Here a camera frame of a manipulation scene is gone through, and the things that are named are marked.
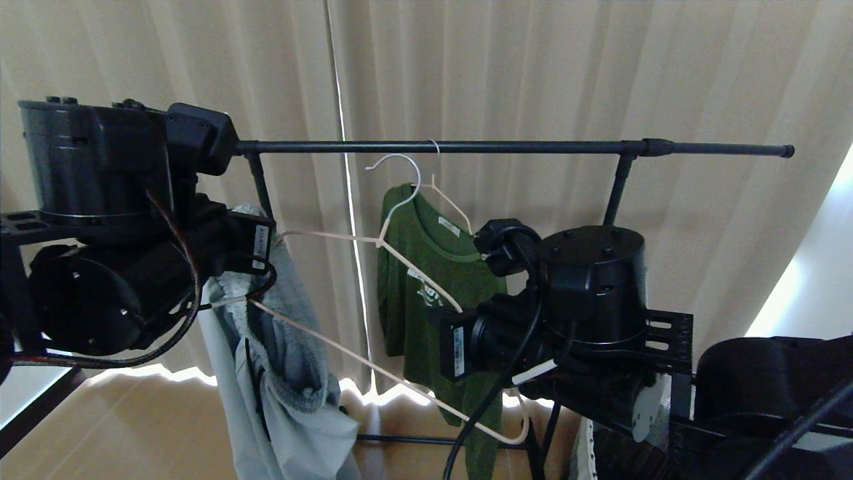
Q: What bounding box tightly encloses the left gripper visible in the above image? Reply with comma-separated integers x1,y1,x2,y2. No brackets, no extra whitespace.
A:
199,207,277,282

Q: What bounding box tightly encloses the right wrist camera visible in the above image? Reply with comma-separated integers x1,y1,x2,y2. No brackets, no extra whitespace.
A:
473,219,544,278

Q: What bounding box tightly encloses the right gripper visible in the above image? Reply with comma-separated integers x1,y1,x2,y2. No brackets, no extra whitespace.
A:
436,295,546,384

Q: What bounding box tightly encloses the pale grey garment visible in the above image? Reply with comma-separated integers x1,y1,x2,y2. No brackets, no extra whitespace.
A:
197,203,362,480

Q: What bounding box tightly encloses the white laundry basket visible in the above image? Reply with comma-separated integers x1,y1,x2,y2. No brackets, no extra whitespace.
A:
568,400,674,480

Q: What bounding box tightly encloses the beige curtain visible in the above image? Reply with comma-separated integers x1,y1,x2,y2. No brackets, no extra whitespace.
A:
0,0,853,401

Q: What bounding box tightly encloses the black clothes rack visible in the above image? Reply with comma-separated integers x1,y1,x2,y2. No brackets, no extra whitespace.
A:
233,137,796,480

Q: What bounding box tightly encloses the pink clothes hanger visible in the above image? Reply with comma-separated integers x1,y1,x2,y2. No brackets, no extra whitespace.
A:
250,153,532,446
412,139,475,235

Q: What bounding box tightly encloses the green printed t-shirt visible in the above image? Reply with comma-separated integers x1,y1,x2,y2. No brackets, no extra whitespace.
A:
377,183,508,480

